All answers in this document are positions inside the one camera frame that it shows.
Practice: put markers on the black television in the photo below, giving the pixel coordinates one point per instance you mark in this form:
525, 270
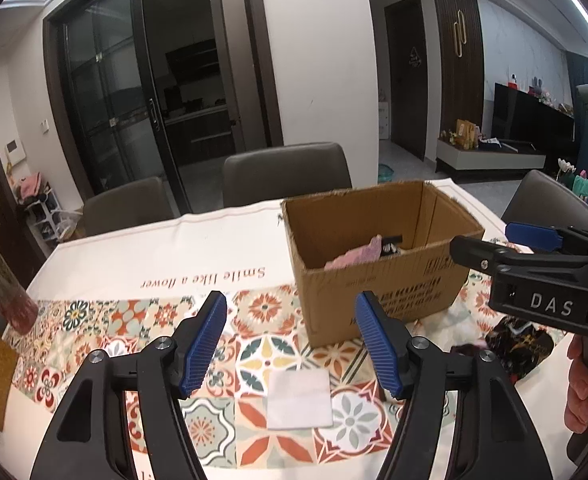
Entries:
521, 119

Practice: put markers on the black white patterned cloth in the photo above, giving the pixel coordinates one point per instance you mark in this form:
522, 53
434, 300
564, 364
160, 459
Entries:
391, 245

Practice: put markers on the dark brown hair band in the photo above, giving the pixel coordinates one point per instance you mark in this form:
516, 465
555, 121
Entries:
469, 349

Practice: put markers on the white folded square cloth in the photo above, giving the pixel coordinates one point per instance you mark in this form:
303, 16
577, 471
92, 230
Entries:
299, 399

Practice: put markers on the dark wooden door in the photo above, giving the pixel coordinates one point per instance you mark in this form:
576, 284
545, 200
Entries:
407, 75

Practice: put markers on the white shoe rack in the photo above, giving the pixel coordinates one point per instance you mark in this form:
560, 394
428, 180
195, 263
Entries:
43, 211

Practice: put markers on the brown cardboard box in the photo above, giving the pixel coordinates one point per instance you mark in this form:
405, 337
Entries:
421, 281

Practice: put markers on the black gold patterned scarf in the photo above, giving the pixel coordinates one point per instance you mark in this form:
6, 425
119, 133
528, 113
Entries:
519, 345

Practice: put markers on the right hand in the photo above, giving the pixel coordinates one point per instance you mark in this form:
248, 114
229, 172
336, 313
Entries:
576, 407

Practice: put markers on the white tablecloth with text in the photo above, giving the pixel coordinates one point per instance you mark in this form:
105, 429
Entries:
199, 259

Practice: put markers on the white low tv cabinet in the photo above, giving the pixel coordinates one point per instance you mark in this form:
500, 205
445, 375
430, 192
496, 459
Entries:
484, 165

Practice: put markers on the colourful patterned table runner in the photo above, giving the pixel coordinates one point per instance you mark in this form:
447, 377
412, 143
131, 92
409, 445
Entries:
254, 374

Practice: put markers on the green waste basket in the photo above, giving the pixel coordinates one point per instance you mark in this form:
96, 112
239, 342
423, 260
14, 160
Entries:
385, 174

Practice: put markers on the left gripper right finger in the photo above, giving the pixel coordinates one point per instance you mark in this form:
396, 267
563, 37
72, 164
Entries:
494, 436

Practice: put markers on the pink fluffy cloth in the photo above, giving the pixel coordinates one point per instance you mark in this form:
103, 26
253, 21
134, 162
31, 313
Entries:
362, 254

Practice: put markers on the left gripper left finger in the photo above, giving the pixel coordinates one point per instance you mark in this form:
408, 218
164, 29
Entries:
88, 436

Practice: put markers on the grey chair far middle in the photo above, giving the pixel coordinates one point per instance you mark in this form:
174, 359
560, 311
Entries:
284, 172

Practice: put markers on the black framed glass sliding door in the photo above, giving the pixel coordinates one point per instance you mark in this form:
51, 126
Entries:
156, 88

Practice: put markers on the grey chair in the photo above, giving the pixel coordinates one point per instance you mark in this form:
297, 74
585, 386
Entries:
284, 172
543, 201
133, 204

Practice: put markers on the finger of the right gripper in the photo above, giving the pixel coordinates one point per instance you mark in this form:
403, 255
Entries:
492, 259
570, 241

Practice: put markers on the grey chair far left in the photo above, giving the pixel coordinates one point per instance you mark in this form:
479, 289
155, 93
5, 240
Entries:
133, 204

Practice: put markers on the grey chair right side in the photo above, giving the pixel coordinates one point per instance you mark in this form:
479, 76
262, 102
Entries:
543, 201

